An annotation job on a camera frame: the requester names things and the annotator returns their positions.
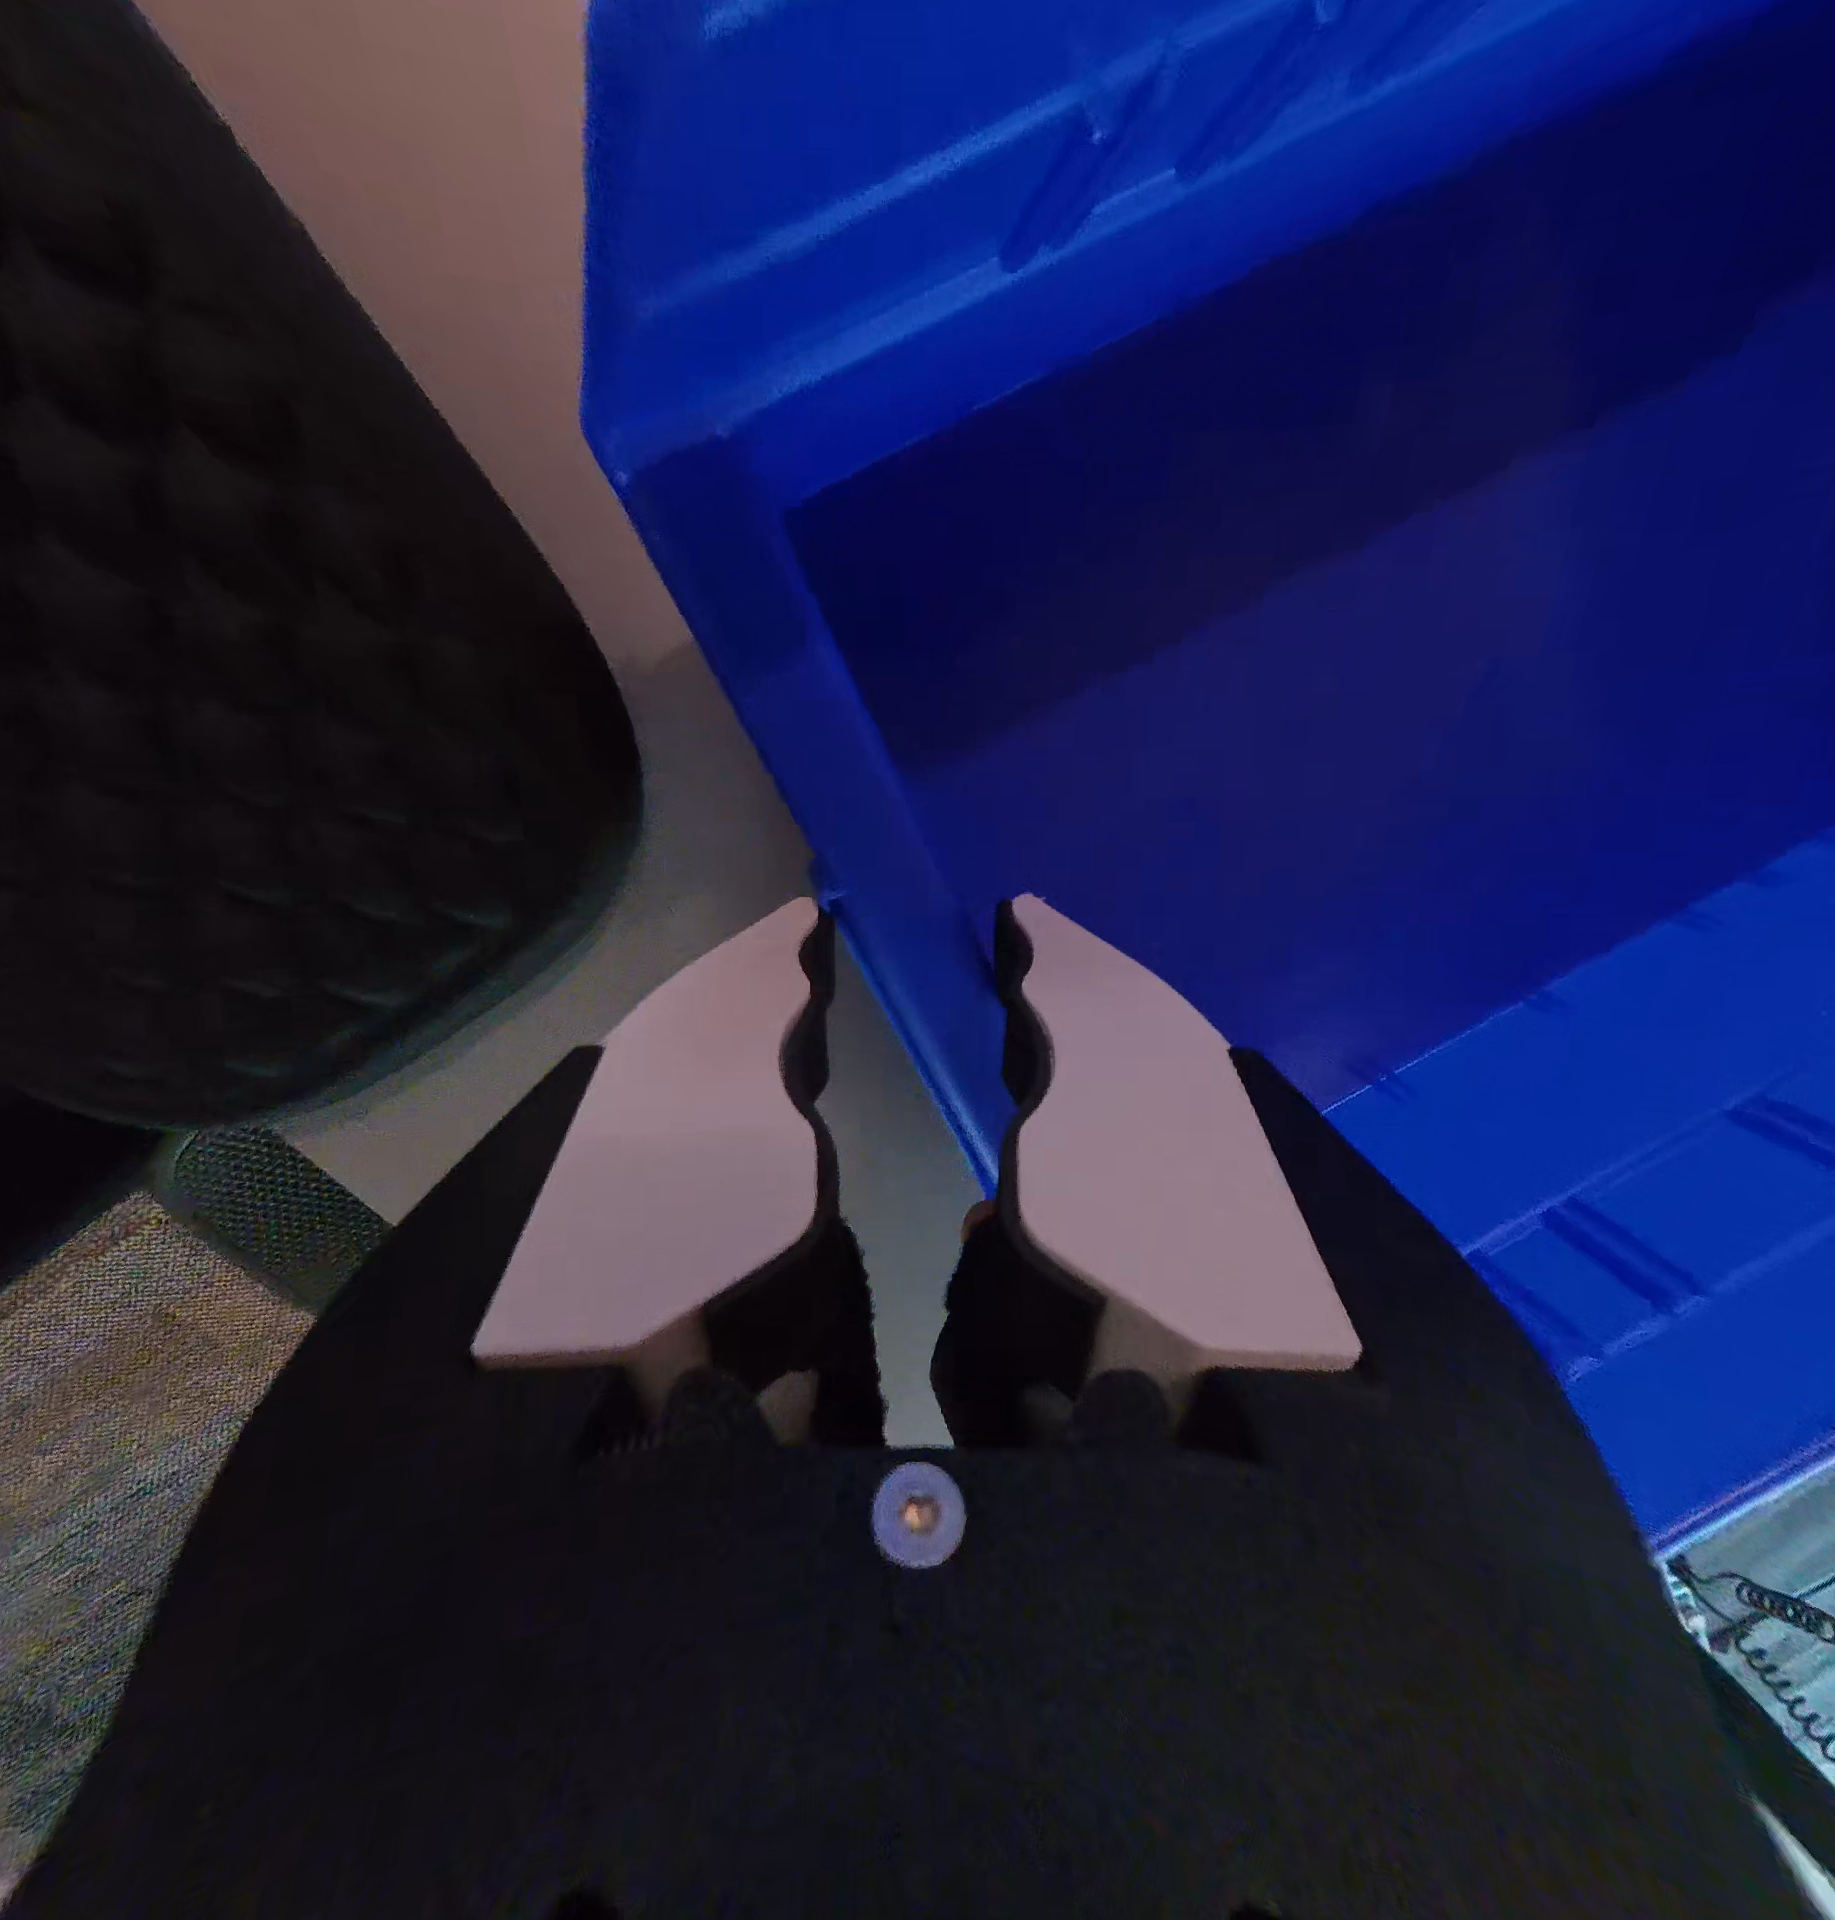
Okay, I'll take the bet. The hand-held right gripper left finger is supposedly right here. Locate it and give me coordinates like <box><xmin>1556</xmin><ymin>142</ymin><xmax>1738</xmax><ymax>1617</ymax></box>
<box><xmin>472</xmin><ymin>897</ymin><xmax>846</xmax><ymax>1412</ymax></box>

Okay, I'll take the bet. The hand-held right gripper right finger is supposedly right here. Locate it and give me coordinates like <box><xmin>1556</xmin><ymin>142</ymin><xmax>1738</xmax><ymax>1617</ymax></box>
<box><xmin>989</xmin><ymin>895</ymin><xmax>1365</xmax><ymax>1412</ymax></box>

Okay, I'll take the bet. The blue plastic bin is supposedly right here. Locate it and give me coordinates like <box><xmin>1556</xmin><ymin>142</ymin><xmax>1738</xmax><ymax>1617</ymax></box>
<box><xmin>578</xmin><ymin>0</ymin><xmax>1835</xmax><ymax>1548</ymax></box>

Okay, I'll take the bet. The black honeycomb seat cushion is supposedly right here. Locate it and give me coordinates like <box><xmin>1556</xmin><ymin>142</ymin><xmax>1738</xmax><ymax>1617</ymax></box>
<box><xmin>0</xmin><ymin>0</ymin><xmax>646</xmax><ymax>1127</ymax></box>

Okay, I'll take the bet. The black coiled cable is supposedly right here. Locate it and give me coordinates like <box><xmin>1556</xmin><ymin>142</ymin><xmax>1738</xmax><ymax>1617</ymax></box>
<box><xmin>1668</xmin><ymin>1552</ymin><xmax>1835</xmax><ymax>1823</ymax></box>

